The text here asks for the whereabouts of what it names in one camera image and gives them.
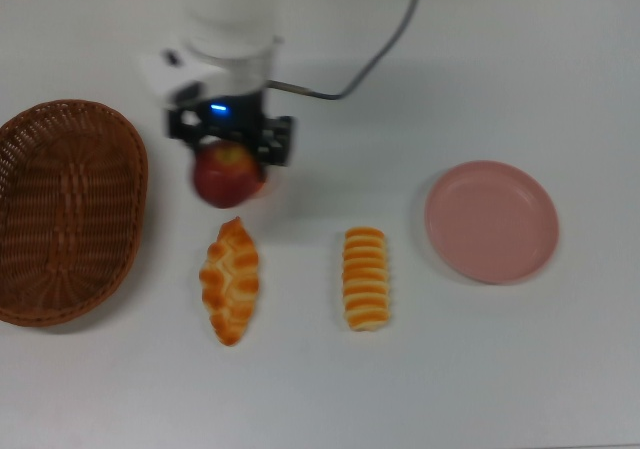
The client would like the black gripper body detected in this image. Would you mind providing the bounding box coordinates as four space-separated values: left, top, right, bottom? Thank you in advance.
194 91 269 145

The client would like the striped toy bread roll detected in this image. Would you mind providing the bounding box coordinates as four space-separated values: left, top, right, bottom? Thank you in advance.
341 226 392 333

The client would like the pink plate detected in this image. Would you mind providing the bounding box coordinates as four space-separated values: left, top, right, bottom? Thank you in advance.
424 159 560 285

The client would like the braided leaf-shaped toy bread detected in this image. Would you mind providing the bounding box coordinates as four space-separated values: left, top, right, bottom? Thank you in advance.
199 216 261 348

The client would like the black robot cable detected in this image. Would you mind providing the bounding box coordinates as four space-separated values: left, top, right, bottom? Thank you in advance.
266 0 424 103

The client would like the brown woven basket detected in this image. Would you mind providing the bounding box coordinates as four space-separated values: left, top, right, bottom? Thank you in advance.
0 99 150 328

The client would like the red toy apple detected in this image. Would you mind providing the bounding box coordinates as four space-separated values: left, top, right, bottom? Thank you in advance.
193 142 265 209

